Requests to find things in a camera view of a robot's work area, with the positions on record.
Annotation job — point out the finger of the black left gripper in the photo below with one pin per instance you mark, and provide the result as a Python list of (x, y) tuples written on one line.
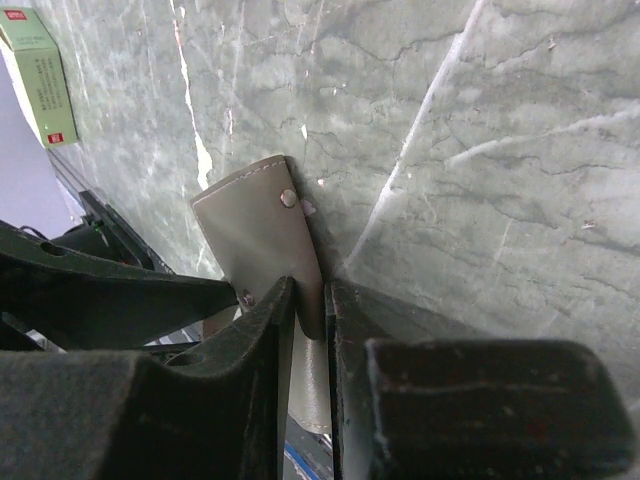
[(84, 302)]

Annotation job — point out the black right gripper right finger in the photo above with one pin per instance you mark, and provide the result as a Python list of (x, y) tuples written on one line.
[(415, 395)]

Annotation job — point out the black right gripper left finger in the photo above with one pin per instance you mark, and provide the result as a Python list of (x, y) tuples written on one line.
[(216, 411)]

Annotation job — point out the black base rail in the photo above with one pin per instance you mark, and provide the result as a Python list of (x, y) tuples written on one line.
[(105, 234)]

